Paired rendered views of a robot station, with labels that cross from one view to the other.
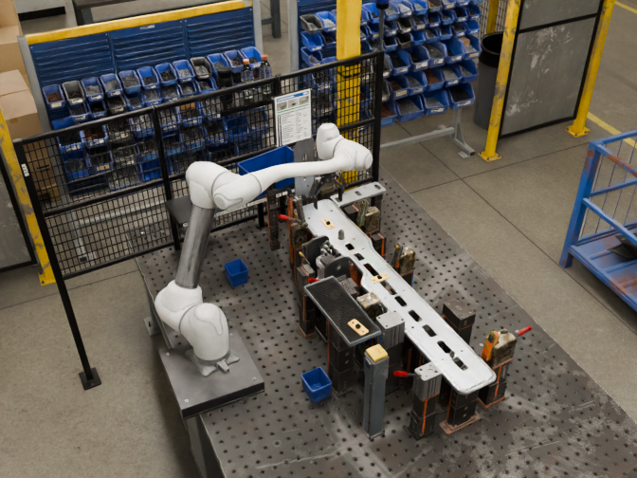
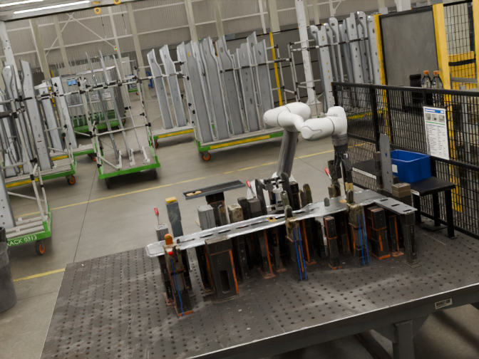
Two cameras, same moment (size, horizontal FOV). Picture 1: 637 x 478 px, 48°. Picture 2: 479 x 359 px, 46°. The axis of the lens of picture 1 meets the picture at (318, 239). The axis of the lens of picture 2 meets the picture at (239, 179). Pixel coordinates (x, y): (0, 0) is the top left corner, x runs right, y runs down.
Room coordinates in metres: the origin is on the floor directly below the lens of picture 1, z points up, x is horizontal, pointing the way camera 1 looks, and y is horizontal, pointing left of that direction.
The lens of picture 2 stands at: (3.07, -3.19, 2.00)
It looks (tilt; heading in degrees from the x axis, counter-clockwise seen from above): 14 degrees down; 105
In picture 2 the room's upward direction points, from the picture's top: 10 degrees counter-clockwise
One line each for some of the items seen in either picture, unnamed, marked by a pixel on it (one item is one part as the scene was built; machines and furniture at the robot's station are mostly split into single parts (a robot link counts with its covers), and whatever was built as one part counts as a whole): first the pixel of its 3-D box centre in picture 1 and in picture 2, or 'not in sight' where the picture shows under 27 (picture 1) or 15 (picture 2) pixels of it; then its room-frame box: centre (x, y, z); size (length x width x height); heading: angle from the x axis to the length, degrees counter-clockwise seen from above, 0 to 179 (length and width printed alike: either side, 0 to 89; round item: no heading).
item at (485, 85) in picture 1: (502, 83); not in sight; (5.64, -1.59, 0.36); 0.50 x 0.50 x 0.73
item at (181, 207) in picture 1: (253, 190); (395, 174); (3.12, 0.33, 1.02); 0.90 x 0.22 x 0.03; 118
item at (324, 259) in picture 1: (328, 289); (277, 215); (2.41, -0.04, 0.94); 0.18 x 0.13 x 0.49; 28
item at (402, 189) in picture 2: (324, 208); (403, 214); (3.13, -0.03, 0.88); 0.08 x 0.08 x 0.36; 28
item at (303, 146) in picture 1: (304, 168); (385, 162); (3.07, 0.07, 1.17); 0.12 x 0.01 x 0.34; 118
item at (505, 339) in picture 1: (494, 368); (178, 278); (1.99, -0.71, 0.88); 0.15 x 0.11 x 0.36; 118
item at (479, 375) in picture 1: (383, 281); (268, 221); (2.41, -0.29, 1.00); 1.38 x 0.22 x 0.02; 28
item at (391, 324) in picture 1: (388, 354); (211, 241); (2.05, -0.28, 0.90); 0.13 x 0.10 x 0.41; 118
